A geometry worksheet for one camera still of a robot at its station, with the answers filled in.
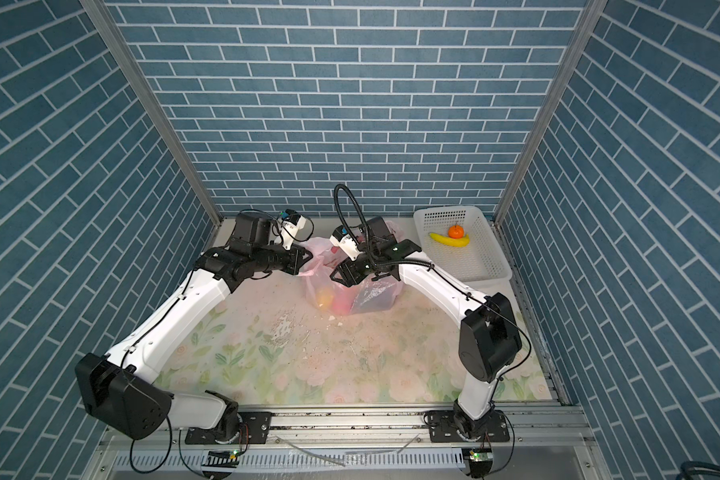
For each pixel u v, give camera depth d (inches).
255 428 29.1
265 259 24.8
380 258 24.8
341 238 28.9
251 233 22.6
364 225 25.6
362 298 35.9
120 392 15.1
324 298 34.2
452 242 43.8
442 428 29.0
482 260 41.5
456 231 44.1
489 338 18.1
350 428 29.7
